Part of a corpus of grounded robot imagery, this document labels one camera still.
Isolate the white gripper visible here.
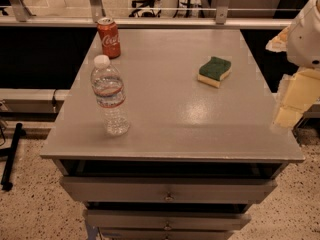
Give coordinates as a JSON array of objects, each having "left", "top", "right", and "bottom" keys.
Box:
[{"left": 265, "top": 0, "right": 320, "bottom": 128}]

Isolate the clear plastic water bottle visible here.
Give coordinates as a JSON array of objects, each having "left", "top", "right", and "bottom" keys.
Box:
[{"left": 90, "top": 55, "right": 130, "bottom": 136}]

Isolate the green and yellow sponge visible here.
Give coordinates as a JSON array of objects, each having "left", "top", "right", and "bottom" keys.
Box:
[{"left": 197, "top": 56, "right": 231, "bottom": 88}]

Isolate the grey drawer cabinet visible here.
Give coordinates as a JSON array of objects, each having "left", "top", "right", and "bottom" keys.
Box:
[{"left": 39, "top": 28, "right": 306, "bottom": 240}]

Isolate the black office chair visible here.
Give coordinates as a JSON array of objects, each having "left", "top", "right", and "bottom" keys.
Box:
[{"left": 129, "top": 0, "right": 160, "bottom": 17}]

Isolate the red Coca-Cola can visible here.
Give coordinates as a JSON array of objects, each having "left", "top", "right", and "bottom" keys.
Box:
[{"left": 97, "top": 17, "right": 121, "bottom": 59}]

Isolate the top grey drawer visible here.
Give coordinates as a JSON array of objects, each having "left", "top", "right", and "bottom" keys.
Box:
[{"left": 61, "top": 177, "right": 277, "bottom": 204}]

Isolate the grey drawer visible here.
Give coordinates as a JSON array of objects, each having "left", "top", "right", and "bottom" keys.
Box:
[
  {"left": 84, "top": 210, "right": 251, "bottom": 231},
  {"left": 101, "top": 228, "right": 232, "bottom": 240},
  {"left": 61, "top": 177, "right": 277, "bottom": 204}
]

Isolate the middle grey drawer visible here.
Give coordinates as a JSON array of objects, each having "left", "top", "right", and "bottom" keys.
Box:
[{"left": 84, "top": 210, "right": 251, "bottom": 231}]

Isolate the bottom grey drawer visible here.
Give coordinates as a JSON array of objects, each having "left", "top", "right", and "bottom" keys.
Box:
[{"left": 101, "top": 228, "right": 232, "bottom": 240}]

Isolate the grey metal railing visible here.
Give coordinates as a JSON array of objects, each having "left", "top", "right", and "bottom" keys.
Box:
[{"left": 0, "top": 0, "right": 291, "bottom": 29}]

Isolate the black metal stand leg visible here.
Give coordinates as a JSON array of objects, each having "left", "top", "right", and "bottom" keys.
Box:
[{"left": 0, "top": 123, "right": 26, "bottom": 191}]

